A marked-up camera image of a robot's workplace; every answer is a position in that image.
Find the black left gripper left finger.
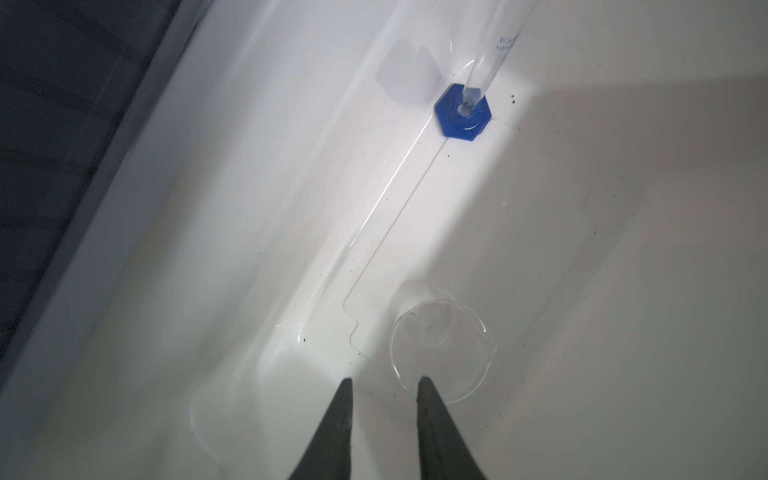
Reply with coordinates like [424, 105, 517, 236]
[289, 378, 353, 480]

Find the blue bottle cap piece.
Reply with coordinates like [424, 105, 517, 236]
[434, 0, 538, 143]

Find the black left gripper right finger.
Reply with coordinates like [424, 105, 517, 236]
[417, 376, 486, 479]

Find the white plastic storage bin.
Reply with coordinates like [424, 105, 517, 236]
[1, 1, 767, 479]

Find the clear glass flask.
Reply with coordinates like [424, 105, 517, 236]
[388, 279, 498, 404]

